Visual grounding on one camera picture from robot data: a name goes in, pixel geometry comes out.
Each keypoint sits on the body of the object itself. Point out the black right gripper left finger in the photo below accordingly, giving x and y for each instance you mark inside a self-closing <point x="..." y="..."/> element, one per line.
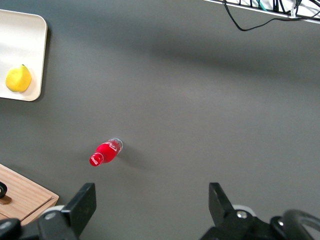
<point x="82" y="200"/>

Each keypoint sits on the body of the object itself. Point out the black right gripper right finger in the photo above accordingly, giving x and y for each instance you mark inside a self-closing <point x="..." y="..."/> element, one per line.
<point x="218" y="202"/>

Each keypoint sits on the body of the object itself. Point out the beige plastic tray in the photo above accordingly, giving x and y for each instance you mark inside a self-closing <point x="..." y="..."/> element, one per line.
<point x="22" y="40"/>

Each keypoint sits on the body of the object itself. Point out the red cola bottle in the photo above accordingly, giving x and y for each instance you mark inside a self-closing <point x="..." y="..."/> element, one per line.
<point x="106" y="151"/>

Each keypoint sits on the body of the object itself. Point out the wooden drawer cabinet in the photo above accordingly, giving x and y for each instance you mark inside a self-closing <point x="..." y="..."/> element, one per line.
<point x="25" y="192"/>

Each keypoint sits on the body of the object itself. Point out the yellow lemon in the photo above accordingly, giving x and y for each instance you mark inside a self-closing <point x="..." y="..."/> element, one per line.
<point x="18" y="79"/>

